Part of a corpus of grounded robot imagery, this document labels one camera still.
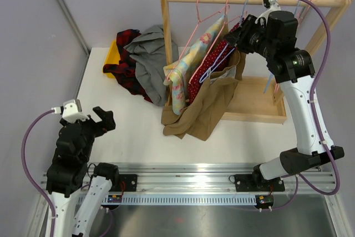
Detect red white polka-dot skirt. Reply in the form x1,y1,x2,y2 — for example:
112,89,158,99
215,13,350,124
187,33,241,105

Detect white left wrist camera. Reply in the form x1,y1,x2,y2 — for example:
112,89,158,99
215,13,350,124
51,99,89,123

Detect red black plaid skirt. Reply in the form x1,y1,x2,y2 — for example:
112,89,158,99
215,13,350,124
103,29,152,103

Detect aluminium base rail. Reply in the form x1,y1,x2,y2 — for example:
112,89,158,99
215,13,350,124
41,162,341,206

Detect tan brown skirt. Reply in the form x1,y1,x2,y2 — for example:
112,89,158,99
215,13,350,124
161,51,246,141

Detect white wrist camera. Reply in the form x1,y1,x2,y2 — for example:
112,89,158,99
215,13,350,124
51,99,89,123
255,0,281,26

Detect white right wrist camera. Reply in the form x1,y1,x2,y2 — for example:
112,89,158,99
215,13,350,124
255,0,281,26

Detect blue wire hanger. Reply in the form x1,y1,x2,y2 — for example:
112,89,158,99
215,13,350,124
263,1,301,93
199,0,248,84

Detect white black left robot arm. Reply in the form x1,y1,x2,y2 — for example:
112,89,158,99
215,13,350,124
46,103,120,236

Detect pink wire hanger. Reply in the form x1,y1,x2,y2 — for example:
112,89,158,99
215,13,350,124
189,0,242,85
274,0,312,93
164,0,230,85

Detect grey skirt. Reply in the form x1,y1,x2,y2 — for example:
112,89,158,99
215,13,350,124
124,25,168,107

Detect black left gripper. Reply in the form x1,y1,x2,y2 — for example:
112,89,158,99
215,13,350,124
71,106,115,162

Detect yellow plastic tray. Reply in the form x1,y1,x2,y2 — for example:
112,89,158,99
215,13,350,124
104,40,120,65

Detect pastel floral skirt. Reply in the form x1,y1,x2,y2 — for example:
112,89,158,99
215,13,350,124
163,15,225,115

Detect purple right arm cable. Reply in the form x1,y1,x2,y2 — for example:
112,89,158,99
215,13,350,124
273,0,341,210

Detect wooden clothes rack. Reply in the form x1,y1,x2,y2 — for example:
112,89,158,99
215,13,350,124
160,0,353,124

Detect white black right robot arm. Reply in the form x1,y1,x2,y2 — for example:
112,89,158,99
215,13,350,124
224,11,344,190

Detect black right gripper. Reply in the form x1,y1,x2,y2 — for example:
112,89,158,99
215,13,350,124
223,15,276,60

